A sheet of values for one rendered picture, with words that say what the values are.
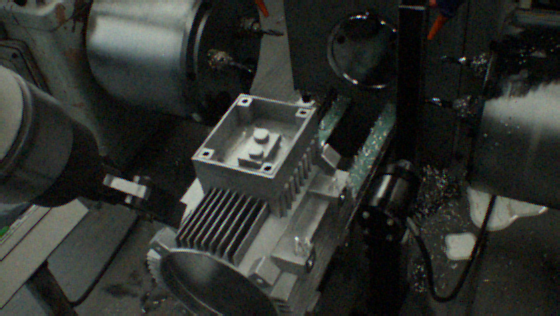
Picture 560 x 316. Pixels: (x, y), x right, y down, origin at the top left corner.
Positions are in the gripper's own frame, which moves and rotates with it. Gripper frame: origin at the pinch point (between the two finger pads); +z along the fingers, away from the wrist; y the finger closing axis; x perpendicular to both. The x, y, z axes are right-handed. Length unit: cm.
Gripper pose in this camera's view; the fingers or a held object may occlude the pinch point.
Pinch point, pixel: (162, 208)
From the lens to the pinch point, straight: 65.8
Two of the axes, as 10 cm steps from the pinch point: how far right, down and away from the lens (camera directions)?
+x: -3.2, 9.3, -1.9
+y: -8.9, -2.2, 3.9
